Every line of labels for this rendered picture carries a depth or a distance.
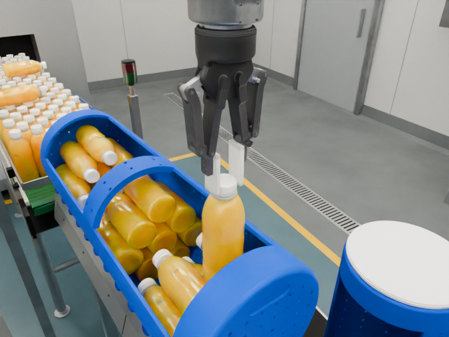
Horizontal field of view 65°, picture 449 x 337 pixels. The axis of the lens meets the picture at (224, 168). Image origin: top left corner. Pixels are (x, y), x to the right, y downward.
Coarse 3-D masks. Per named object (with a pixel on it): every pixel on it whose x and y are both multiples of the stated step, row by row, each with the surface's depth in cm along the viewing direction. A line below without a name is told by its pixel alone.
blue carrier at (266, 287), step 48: (48, 144) 104; (144, 144) 95; (96, 192) 79; (192, 192) 94; (96, 240) 76; (240, 288) 51; (288, 288) 57; (192, 336) 50; (240, 336) 53; (288, 336) 64
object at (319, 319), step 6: (318, 312) 174; (312, 318) 171; (318, 318) 171; (324, 318) 171; (312, 324) 168; (318, 324) 168; (324, 324) 168; (306, 330) 165; (312, 330) 165; (318, 330) 165; (324, 330) 165; (306, 336) 163; (312, 336) 163; (318, 336) 163
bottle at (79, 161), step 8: (64, 144) 110; (72, 144) 110; (64, 152) 108; (72, 152) 105; (80, 152) 105; (64, 160) 108; (72, 160) 103; (80, 160) 101; (88, 160) 102; (72, 168) 102; (80, 168) 100; (88, 168) 100; (96, 168) 103; (80, 176) 101
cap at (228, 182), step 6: (222, 174) 55; (228, 174) 55; (222, 180) 54; (228, 180) 54; (234, 180) 54; (222, 186) 53; (228, 186) 53; (234, 186) 53; (222, 192) 53; (228, 192) 53; (234, 192) 54
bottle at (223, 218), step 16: (208, 208) 55; (224, 208) 54; (240, 208) 55; (208, 224) 55; (224, 224) 54; (240, 224) 56; (208, 240) 57; (224, 240) 56; (240, 240) 58; (208, 256) 59; (224, 256) 58; (208, 272) 61
